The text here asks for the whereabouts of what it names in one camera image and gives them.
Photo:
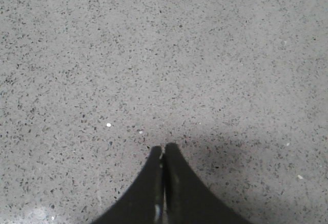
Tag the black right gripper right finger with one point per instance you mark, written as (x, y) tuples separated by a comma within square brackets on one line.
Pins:
[(188, 199)]

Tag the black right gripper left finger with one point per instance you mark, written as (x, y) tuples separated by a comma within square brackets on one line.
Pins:
[(142, 202)]

